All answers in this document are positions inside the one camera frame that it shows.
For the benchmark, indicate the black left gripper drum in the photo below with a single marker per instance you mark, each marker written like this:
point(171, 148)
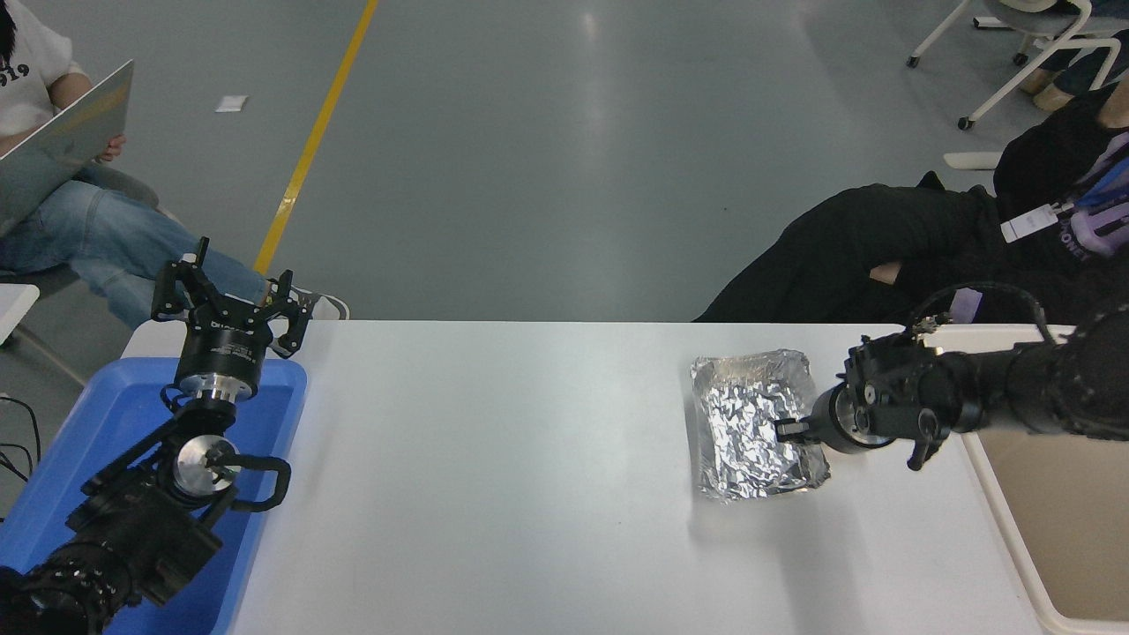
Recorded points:
point(220, 348)

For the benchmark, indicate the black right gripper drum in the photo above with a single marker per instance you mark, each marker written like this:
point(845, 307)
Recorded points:
point(829, 422)

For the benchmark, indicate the silver foil tray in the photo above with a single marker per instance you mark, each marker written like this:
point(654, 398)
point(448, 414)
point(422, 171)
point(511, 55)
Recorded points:
point(745, 432)

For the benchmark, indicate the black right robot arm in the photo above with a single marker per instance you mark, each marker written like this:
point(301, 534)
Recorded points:
point(1014, 379)

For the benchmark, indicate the person's hand holding laptop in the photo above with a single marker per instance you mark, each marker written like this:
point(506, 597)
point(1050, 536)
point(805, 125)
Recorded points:
point(112, 148)

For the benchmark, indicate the person's hand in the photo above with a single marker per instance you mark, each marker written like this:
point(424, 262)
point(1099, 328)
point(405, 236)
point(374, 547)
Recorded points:
point(885, 272)

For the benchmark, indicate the person with laptop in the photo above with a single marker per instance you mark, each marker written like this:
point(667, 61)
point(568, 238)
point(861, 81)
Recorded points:
point(115, 229)

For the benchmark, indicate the blue plastic tray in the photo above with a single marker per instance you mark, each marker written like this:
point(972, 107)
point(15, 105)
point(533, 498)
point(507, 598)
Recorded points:
point(97, 423)

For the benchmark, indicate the small white side table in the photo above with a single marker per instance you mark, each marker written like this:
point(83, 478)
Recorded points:
point(16, 304)

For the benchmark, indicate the person beside bin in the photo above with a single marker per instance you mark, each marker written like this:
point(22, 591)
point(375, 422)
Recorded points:
point(838, 247)

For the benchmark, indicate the grey laptop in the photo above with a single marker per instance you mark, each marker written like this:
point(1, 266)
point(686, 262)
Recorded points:
point(48, 159)

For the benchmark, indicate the white paper scrap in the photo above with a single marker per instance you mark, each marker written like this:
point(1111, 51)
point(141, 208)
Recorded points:
point(231, 103)

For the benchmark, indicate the large pale bin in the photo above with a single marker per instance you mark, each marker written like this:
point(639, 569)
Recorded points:
point(1067, 520)

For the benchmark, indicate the white name badge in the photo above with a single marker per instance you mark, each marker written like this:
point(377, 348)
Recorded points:
point(1032, 223)

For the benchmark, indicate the white chair base leg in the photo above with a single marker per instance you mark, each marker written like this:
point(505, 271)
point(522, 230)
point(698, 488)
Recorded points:
point(970, 160)

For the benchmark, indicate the person on white chair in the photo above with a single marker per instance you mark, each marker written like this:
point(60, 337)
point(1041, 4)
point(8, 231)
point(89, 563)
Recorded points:
point(1085, 75)

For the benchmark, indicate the white wheeled chair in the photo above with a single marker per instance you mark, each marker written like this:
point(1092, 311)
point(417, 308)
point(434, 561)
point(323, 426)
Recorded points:
point(1050, 26)

